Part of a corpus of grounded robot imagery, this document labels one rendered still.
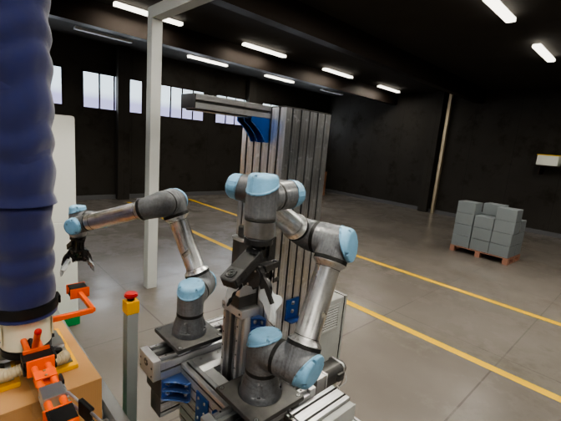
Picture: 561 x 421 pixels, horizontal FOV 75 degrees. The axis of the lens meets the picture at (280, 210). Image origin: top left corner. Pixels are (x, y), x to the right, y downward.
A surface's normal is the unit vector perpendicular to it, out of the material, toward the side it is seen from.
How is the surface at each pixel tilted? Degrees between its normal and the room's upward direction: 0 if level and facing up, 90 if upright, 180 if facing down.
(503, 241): 90
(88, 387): 90
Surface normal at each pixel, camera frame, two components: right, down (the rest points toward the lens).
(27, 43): 0.69, -0.08
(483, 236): -0.75, 0.06
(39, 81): 0.96, -0.05
